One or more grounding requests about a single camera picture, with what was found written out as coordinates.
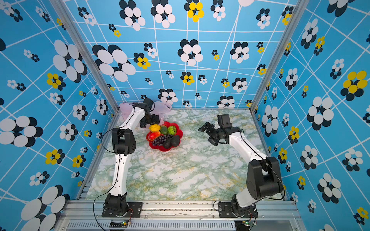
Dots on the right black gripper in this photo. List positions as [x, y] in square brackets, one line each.
[211, 127]

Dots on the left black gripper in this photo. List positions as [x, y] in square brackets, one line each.
[154, 121]

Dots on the yellow lemon fruit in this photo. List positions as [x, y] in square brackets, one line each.
[155, 128]

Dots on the pink printed plastic bag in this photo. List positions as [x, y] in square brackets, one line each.
[160, 108]

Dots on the green orange papaya fruit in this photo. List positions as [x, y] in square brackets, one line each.
[164, 130]

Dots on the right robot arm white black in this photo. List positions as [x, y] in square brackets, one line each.
[263, 176]

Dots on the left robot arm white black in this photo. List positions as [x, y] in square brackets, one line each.
[124, 145]

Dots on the red yellow mango fruit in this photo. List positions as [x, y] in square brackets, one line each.
[153, 135]

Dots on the green round fruit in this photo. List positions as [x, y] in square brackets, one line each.
[172, 130]

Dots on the dark purple grape bunch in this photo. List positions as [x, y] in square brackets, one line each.
[161, 140]

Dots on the dark avocado left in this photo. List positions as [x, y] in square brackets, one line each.
[167, 144]

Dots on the dark avocado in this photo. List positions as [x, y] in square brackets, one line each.
[175, 141]
[167, 144]

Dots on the red flower-shaped plate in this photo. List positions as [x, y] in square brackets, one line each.
[167, 124]

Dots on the dark avocado right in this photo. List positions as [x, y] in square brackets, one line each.
[175, 141]

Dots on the right green circuit board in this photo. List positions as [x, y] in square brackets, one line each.
[241, 224]

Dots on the green circuit board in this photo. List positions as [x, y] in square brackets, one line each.
[119, 224]
[241, 224]

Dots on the left green circuit board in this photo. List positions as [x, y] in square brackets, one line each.
[119, 224]

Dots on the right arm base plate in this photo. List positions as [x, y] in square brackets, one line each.
[231, 210]

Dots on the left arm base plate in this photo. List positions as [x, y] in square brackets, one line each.
[125, 210]

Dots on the left aluminium corner post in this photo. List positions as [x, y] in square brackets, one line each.
[75, 35]

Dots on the aluminium corner post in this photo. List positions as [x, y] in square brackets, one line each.
[75, 35]
[286, 36]

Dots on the aluminium front rail frame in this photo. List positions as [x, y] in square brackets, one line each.
[181, 216]

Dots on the right aluminium corner post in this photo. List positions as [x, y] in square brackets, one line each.
[286, 36]

